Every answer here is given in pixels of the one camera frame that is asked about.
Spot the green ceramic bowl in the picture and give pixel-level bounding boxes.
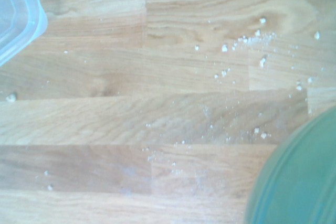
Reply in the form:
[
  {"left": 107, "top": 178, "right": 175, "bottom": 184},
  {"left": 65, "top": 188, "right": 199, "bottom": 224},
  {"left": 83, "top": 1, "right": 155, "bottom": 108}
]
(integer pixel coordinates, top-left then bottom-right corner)
[{"left": 243, "top": 108, "right": 336, "bottom": 224}]

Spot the clear plastic container lid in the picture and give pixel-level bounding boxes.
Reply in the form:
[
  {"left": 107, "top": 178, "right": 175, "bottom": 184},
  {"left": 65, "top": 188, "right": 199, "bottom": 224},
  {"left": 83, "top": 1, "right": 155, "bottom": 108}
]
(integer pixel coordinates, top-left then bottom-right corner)
[{"left": 0, "top": 0, "right": 49, "bottom": 67}]

